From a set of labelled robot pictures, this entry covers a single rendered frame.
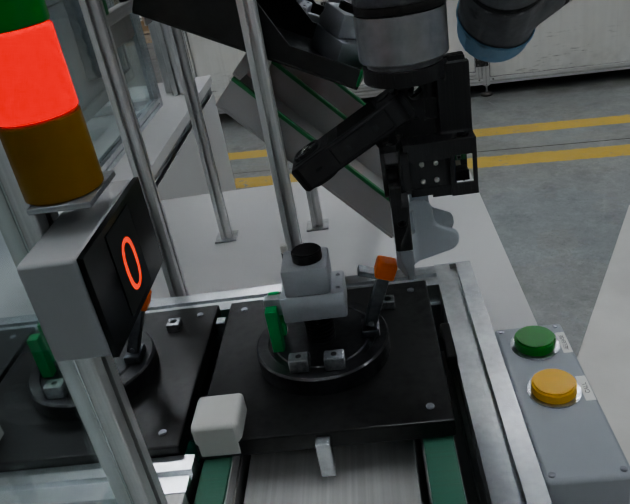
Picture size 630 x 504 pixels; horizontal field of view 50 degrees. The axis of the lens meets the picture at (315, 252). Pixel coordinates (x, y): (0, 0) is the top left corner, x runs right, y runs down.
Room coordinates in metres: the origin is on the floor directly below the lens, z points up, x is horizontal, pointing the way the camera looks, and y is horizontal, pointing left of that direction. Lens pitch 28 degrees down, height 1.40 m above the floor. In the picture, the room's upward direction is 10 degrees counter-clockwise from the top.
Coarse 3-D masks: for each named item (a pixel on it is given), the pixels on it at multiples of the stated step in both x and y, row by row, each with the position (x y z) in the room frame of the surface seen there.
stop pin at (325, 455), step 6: (318, 438) 0.46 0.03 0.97; (324, 438) 0.46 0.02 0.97; (330, 438) 0.46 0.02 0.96; (318, 444) 0.46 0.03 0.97; (324, 444) 0.45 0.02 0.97; (330, 444) 0.45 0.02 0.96; (318, 450) 0.45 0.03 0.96; (324, 450) 0.45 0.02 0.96; (330, 450) 0.45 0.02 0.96; (318, 456) 0.45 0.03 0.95; (324, 456) 0.45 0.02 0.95; (330, 456) 0.45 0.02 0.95; (324, 462) 0.45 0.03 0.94; (330, 462) 0.45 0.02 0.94; (324, 468) 0.45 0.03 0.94; (330, 468) 0.45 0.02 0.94; (324, 474) 0.45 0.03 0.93; (330, 474) 0.45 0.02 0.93
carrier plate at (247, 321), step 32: (416, 288) 0.67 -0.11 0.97; (256, 320) 0.67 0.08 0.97; (416, 320) 0.61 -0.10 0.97; (224, 352) 0.62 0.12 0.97; (256, 352) 0.61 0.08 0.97; (416, 352) 0.56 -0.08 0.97; (224, 384) 0.56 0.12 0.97; (256, 384) 0.55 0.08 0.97; (384, 384) 0.52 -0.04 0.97; (416, 384) 0.51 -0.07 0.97; (256, 416) 0.50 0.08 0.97; (288, 416) 0.49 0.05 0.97; (320, 416) 0.49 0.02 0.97; (352, 416) 0.48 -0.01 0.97; (384, 416) 0.47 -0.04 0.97; (416, 416) 0.46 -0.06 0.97; (448, 416) 0.46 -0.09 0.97; (256, 448) 0.47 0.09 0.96; (288, 448) 0.47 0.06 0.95
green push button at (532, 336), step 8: (528, 328) 0.56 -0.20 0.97; (536, 328) 0.56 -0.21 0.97; (544, 328) 0.55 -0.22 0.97; (520, 336) 0.55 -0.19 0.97; (528, 336) 0.55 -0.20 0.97; (536, 336) 0.54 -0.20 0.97; (544, 336) 0.54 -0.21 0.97; (552, 336) 0.54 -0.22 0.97; (520, 344) 0.54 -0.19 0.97; (528, 344) 0.53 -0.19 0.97; (536, 344) 0.53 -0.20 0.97; (544, 344) 0.53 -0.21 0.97; (552, 344) 0.53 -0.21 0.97; (528, 352) 0.53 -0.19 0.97; (536, 352) 0.53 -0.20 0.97; (544, 352) 0.52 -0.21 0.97
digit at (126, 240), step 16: (128, 208) 0.43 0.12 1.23; (128, 224) 0.42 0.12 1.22; (112, 240) 0.39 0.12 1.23; (128, 240) 0.41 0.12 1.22; (112, 256) 0.38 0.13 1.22; (128, 256) 0.41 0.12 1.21; (128, 272) 0.40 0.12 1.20; (144, 272) 0.42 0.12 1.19; (128, 288) 0.39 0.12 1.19; (144, 288) 0.41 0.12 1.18
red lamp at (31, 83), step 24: (48, 24) 0.41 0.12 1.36; (0, 48) 0.39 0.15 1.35; (24, 48) 0.39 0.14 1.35; (48, 48) 0.40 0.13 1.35; (0, 72) 0.39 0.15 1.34; (24, 72) 0.39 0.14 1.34; (48, 72) 0.40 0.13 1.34; (0, 96) 0.39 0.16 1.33; (24, 96) 0.39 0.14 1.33; (48, 96) 0.39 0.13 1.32; (72, 96) 0.41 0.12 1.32; (0, 120) 0.39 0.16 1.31; (24, 120) 0.39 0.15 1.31
